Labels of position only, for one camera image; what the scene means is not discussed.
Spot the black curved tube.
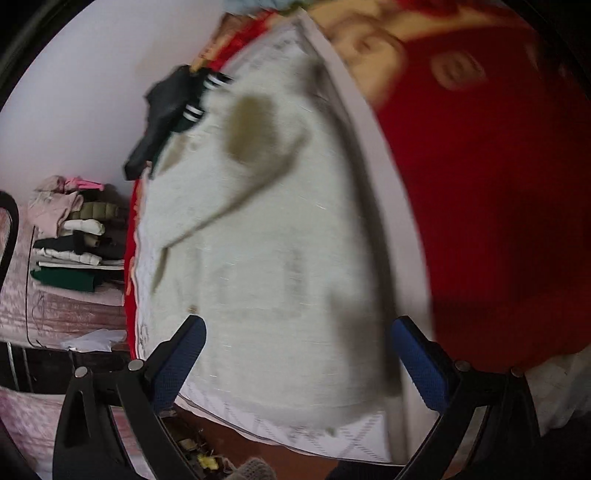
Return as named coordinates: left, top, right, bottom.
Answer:
left=0, top=191, right=20, bottom=288

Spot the white knit cardigan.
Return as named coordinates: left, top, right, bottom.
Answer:
left=139, top=52, right=387, bottom=429

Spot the pink fleece garment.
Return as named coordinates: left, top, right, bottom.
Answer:
left=27, top=175, right=84, bottom=237

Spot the bright pink hanging item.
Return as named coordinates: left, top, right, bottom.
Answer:
left=64, top=177, right=105, bottom=192

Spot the white puffer jacket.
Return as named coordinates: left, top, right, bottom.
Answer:
left=33, top=219, right=105, bottom=267

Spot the white patterned mat cloth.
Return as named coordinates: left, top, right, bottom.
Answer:
left=132, top=11, right=436, bottom=464

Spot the black leather jacket folded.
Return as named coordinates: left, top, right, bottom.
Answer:
left=123, top=65, right=204, bottom=181

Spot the dark green striped garment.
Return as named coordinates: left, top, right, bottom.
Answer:
left=151, top=68, right=233, bottom=179

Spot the green hanging garment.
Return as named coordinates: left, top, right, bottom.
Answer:
left=30, top=268, right=98, bottom=292

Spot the olive green puffer jacket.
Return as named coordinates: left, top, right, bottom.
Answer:
left=68, top=202, right=126, bottom=222

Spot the red floral bed blanket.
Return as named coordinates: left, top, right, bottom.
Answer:
left=125, top=1, right=590, bottom=373

